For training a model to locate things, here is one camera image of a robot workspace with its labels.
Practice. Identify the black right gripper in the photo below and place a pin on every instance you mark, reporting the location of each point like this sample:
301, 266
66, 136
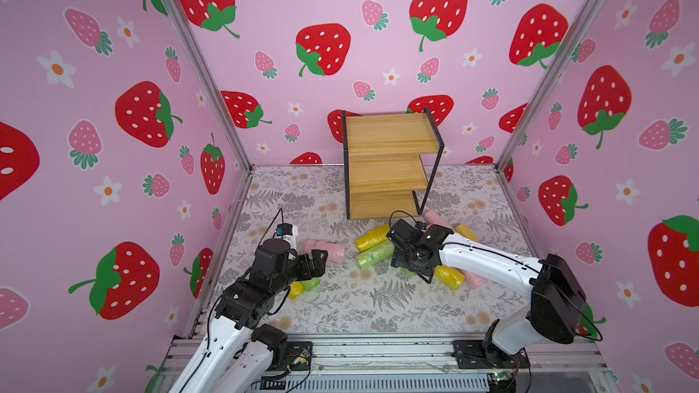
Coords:
407, 241

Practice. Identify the pink roll far left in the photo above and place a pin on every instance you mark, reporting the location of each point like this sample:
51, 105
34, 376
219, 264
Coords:
336, 252

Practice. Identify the pink roll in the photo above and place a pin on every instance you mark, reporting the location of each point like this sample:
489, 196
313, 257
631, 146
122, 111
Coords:
473, 280
433, 218
336, 252

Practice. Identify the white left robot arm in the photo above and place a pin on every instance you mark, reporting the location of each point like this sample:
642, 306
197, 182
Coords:
238, 347

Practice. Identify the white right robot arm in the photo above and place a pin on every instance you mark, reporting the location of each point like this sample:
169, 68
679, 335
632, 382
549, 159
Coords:
556, 298

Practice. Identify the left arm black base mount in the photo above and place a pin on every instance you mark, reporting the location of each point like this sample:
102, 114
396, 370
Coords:
286, 356

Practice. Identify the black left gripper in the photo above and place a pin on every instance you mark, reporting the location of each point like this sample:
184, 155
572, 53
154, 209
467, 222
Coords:
306, 273

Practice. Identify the wooden three-tier black-frame shelf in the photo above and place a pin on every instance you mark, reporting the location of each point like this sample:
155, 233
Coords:
390, 163

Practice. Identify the pink roll upper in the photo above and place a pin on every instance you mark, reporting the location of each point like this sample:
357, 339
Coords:
433, 218

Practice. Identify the yellow roll with teal label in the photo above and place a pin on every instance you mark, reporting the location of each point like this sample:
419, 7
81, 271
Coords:
452, 278

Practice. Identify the pink roll lower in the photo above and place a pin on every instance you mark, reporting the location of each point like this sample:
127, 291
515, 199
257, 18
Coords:
473, 280

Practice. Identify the light green roll with label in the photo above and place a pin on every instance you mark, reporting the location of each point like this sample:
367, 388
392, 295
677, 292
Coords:
374, 255

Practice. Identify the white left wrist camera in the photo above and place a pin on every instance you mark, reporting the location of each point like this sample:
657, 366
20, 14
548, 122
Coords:
288, 233

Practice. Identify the aluminium front rail frame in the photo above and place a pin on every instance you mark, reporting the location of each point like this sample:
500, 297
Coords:
387, 363

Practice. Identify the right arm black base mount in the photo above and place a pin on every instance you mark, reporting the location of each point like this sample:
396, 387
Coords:
502, 369

